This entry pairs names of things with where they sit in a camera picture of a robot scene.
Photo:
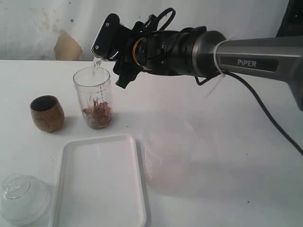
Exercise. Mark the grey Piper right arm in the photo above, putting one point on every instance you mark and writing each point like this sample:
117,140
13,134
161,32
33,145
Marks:
197,52

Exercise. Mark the clear plastic shaker cup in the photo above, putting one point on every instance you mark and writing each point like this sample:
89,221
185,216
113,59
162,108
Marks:
93,85

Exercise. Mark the stainless steel cup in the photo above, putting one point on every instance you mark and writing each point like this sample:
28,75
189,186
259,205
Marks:
112,55

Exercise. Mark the brown scraps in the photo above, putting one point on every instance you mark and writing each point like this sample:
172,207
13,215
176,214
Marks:
99,115

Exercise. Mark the brown wooden cup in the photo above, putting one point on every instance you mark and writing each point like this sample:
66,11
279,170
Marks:
47,113

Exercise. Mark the dark object behind table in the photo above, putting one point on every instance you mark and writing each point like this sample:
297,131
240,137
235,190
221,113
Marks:
292,22

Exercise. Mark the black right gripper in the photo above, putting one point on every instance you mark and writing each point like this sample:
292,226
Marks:
159,53

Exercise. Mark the white stained backdrop sheet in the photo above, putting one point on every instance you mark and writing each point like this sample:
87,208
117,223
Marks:
64,30

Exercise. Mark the clear shaker dome lid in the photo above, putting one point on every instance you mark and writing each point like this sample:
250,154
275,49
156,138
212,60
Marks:
23,199

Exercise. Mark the white plastic tray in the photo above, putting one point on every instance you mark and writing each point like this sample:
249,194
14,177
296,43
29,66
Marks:
99,184

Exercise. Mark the translucent plastic measuring tub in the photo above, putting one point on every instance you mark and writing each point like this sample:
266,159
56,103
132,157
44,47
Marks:
168,146

